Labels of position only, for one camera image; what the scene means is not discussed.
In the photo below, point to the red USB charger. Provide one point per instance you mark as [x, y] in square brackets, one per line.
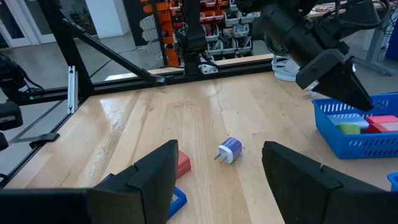
[183, 163]

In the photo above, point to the black aluminium frame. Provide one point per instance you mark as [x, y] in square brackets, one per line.
[217, 70]

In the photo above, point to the black device green light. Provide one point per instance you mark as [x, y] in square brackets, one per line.
[12, 77]

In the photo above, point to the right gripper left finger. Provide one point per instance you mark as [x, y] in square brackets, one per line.
[124, 202]

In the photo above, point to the white cylindrical security camera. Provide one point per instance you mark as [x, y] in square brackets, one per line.
[283, 73]

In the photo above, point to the grey desk leg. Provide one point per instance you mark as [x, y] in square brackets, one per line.
[376, 46]

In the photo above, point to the purple white wall charger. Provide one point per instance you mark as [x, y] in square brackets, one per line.
[231, 148]

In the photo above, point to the green white wall charger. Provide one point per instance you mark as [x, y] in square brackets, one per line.
[349, 129]

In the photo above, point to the silver frame plate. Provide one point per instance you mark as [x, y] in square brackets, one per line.
[71, 90]

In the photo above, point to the blue plastic basket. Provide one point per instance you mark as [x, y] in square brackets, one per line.
[393, 182]
[342, 146]

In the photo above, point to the parts shelf orange bins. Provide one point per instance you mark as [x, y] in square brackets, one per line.
[163, 28]

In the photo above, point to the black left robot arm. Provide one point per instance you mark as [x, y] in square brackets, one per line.
[280, 28]

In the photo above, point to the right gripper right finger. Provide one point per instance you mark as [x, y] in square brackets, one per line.
[311, 199]

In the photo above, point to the black table-level camera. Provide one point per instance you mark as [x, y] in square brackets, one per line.
[9, 116]

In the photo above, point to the black table bracket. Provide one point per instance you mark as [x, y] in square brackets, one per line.
[43, 139]

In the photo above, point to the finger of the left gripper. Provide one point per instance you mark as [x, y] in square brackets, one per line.
[348, 87]

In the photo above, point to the long red wall charger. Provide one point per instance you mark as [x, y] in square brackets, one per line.
[384, 127]

